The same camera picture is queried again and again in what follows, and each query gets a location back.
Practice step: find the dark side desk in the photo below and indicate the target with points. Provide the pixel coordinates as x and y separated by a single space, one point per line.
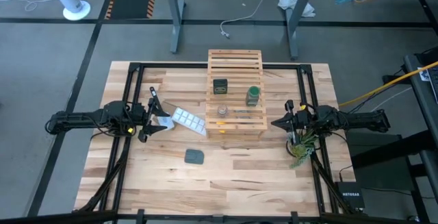
421 121

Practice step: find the green air plant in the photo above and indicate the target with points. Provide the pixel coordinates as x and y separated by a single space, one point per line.
302 150

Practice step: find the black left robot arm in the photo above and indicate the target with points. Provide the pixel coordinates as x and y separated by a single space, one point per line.
78 118

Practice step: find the green oregano spice jar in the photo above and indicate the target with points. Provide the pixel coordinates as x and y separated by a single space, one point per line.
253 95

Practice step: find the black aluminium table frame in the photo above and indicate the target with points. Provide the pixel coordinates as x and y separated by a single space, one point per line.
171 65

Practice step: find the white cloth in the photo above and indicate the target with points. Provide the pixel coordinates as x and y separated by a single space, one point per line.
291 3

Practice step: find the black network switch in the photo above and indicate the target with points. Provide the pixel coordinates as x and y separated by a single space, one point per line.
350 195

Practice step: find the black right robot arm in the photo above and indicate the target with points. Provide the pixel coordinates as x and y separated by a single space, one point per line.
359 118

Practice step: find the black spice tin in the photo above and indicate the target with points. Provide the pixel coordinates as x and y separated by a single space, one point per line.
220 86

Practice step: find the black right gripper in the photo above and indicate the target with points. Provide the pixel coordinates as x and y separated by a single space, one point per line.
304 119

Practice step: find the black hazard-striped mat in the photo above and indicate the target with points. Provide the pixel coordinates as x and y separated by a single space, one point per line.
131 5

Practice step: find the slatted wooden shelf rack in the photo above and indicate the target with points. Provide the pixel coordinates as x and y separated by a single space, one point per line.
236 73

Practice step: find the black keyboard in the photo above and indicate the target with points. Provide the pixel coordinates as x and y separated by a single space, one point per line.
434 83

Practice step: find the white ice cube tray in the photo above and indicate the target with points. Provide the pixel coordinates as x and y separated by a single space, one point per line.
188 120

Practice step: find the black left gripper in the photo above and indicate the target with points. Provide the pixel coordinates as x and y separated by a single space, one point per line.
140 116

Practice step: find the small glass saffron jar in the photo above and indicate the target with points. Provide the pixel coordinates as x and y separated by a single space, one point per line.
222 110

